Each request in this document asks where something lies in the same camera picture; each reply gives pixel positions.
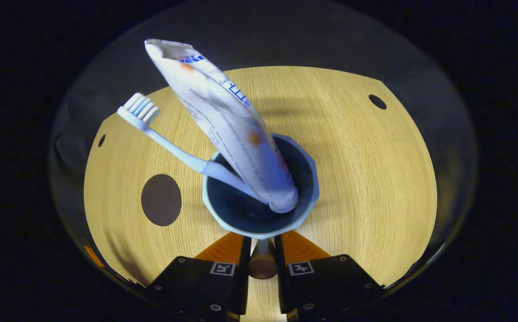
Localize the white toothbrush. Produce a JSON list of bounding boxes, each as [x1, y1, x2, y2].
[[117, 93, 268, 204]]

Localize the white toothpaste tube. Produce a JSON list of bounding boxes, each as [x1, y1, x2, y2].
[[145, 39, 299, 214]]

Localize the pale blue cup wooden handle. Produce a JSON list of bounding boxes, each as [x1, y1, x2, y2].
[[202, 133, 320, 280]]

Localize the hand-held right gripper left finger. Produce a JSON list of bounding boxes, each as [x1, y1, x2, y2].
[[147, 233, 251, 320]]

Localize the dark brown round coaster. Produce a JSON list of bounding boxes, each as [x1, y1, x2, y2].
[[141, 174, 182, 226]]

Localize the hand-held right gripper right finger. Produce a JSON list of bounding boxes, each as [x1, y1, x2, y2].
[[274, 230, 384, 320]]

